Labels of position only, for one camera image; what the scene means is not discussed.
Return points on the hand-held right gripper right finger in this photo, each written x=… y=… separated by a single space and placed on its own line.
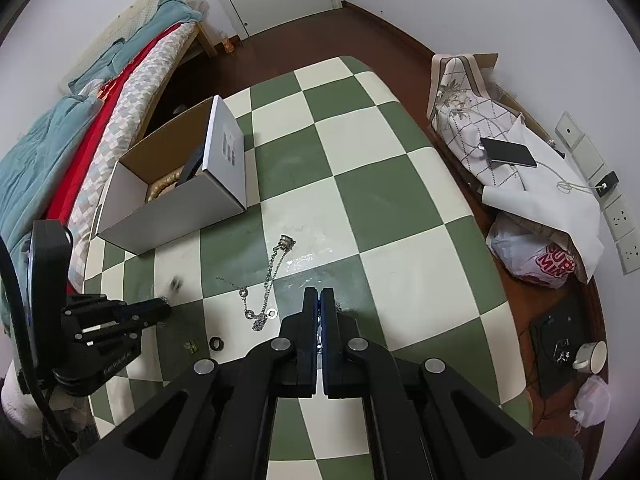
x=327 y=310

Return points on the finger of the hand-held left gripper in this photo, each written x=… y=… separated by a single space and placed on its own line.
x=117 y=335
x=135 y=310

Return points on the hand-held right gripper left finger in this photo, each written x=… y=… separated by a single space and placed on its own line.
x=312 y=310

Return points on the small silver earring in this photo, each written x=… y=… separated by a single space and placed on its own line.
x=175 y=284

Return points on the white cardboard box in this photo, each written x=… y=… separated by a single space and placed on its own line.
x=165 y=210

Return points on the green white checkered tablecloth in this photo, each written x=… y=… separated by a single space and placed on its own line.
x=380 y=220

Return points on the white fluffy cloth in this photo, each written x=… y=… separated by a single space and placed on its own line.
x=20 y=405

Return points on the bed with blue blanket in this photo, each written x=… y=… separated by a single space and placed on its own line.
x=35 y=160

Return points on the black case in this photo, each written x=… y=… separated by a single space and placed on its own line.
x=192 y=165

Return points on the red blanket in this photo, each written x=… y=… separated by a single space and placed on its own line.
x=97 y=120

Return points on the diamond patterned quilt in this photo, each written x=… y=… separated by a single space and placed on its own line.
x=125 y=110

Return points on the white red printed plastic bag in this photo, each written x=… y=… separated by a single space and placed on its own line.
x=530 y=260

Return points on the black smartphone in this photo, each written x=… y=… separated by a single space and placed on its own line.
x=507 y=151

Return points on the white cloth sheet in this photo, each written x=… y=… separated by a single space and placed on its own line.
x=550 y=210

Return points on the white mug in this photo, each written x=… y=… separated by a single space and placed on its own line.
x=590 y=357

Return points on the beige mattress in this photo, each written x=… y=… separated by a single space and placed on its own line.
x=135 y=15

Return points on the small orange bottle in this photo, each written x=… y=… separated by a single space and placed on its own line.
x=227 y=43

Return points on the crumpled white plastic bag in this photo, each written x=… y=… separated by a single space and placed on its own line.
x=592 y=400

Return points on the brown cardboard box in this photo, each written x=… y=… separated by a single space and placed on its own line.
x=492 y=67

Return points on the black charger plug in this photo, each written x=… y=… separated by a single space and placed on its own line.
x=606 y=183

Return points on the wooden bed frame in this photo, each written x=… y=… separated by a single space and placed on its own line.
x=205 y=40

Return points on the white wall socket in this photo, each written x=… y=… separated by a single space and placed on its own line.
x=617 y=212
x=631 y=252

